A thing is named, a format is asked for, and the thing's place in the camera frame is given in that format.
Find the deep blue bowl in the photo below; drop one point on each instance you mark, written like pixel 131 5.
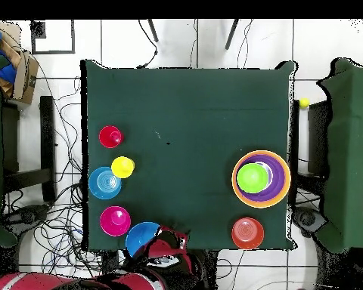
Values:
pixel 139 237

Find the large yellow bowl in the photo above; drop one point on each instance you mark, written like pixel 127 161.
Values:
pixel 260 206

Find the small green bowl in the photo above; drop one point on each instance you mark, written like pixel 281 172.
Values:
pixel 252 178

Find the purple bowl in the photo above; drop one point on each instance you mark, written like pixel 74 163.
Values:
pixel 279 178

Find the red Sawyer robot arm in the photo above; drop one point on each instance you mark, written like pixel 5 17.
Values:
pixel 133 282

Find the black power box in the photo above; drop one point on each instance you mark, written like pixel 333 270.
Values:
pixel 110 259

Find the small pink bowl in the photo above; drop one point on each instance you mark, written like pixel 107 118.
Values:
pixel 115 222

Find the shallow blue bowl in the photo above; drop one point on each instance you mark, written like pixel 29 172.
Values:
pixel 104 188

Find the yellow cup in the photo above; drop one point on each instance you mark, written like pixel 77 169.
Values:
pixel 122 167

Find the small orange bowl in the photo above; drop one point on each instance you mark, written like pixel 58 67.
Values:
pixel 248 232

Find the red cup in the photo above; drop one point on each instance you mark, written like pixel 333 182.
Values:
pixel 109 137

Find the dark green tablecloth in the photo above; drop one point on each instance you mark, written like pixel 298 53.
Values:
pixel 184 120

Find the black bench stand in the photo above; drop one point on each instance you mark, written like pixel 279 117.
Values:
pixel 47 136

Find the small yellow ball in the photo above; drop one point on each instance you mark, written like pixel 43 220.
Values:
pixel 304 103

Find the cardboard box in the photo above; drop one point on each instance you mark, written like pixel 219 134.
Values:
pixel 25 78

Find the black tripod leg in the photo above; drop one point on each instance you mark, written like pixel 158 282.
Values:
pixel 231 34
pixel 152 30

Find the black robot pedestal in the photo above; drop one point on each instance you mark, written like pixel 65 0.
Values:
pixel 213 269

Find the black pedestal foot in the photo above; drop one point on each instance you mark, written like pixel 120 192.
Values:
pixel 307 218
pixel 27 216

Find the black square floor frame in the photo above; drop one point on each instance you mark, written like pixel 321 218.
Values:
pixel 53 52

